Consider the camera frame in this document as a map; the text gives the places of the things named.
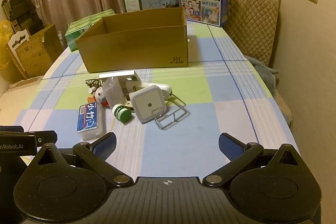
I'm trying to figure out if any plain brown cardboard box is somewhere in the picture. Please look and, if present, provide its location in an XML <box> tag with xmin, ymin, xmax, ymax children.
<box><xmin>29</xmin><ymin>25</ymin><xmax>65</xmax><ymax>56</ymax></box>

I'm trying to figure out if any leopard print hair clip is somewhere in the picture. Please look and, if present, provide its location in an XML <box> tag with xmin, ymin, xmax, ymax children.
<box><xmin>84</xmin><ymin>78</ymin><xmax>104</xmax><ymax>88</ymax></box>

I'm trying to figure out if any green cap small bottle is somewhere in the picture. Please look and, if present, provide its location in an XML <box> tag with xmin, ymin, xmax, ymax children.
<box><xmin>112</xmin><ymin>104</ymin><xmax>132</xmax><ymax>124</ymax></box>

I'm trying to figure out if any blue and red cartoon toy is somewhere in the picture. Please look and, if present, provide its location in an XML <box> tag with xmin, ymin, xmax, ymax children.
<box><xmin>88</xmin><ymin>86</ymin><xmax>111</xmax><ymax>109</ymax></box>

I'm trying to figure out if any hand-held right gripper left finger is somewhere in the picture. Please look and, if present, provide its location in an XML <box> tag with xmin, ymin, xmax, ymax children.
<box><xmin>28</xmin><ymin>132</ymin><xmax>134</xmax><ymax>188</ymax></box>

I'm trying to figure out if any black folding step ladder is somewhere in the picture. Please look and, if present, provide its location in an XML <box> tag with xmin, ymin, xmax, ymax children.
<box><xmin>1</xmin><ymin>0</ymin><xmax>45</xmax><ymax>35</ymax></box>

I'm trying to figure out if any metal wire rack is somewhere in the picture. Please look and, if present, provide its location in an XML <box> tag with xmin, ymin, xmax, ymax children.
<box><xmin>151</xmin><ymin>91</ymin><xmax>187</xmax><ymax>130</ymax></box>

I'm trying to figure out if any brown seat cushion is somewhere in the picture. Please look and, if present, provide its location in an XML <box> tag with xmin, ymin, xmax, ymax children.
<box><xmin>274</xmin><ymin>90</ymin><xmax>292</xmax><ymax>130</ymax></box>

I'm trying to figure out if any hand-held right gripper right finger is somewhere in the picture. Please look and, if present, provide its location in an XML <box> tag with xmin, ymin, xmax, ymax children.
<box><xmin>202</xmin><ymin>132</ymin><xmax>313</xmax><ymax>187</ymax></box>

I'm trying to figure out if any translucent plastic cup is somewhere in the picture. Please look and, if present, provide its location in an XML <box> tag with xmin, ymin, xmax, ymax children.
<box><xmin>102</xmin><ymin>77</ymin><xmax>124</xmax><ymax>109</ymax></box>

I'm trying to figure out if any brown board with white edge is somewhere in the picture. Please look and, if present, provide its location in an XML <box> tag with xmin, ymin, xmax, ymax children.
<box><xmin>98</xmin><ymin>70</ymin><xmax>137</xmax><ymax>80</ymax></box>

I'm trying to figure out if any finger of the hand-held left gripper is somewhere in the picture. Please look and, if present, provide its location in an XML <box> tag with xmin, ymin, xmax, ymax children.
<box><xmin>22</xmin><ymin>130</ymin><xmax>58</xmax><ymax>148</ymax></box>
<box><xmin>0</xmin><ymin>125</ymin><xmax>25</xmax><ymax>133</ymax></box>

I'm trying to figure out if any green tissue multipack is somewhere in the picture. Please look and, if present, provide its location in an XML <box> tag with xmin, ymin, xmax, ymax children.
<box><xmin>65</xmin><ymin>9</ymin><xmax>116</xmax><ymax>52</ymax></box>

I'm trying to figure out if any yellow plastic bag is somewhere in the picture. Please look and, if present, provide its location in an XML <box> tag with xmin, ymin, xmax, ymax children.
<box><xmin>0</xmin><ymin>19</ymin><xmax>14</xmax><ymax>68</ymax></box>

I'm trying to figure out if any beige quilted chair cover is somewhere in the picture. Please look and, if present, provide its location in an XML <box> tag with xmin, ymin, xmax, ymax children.
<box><xmin>223</xmin><ymin>0</ymin><xmax>279</xmax><ymax>67</ymax></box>

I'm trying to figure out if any printed cardboard box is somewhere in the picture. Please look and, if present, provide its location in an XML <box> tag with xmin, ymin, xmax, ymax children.
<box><xmin>7</xmin><ymin>28</ymin><xmax>53</xmax><ymax>79</ymax></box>

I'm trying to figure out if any blue and red tissue packet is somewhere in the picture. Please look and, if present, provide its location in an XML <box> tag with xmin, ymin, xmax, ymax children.
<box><xmin>77</xmin><ymin>101</ymin><xmax>103</xmax><ymax>141</ymax></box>

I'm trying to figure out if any grey cloth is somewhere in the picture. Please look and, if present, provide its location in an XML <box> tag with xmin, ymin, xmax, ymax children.
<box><xmin>244</xmin><ymin>55</ymin><xmax>279</xmax><ymax>94</ymax></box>

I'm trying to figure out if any white three-pin plug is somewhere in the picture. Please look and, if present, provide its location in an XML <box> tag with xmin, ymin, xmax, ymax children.
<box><xmin>123</xmin><ymin>77</ymin><xmax>144</xmax><ymax>98</ymax></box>

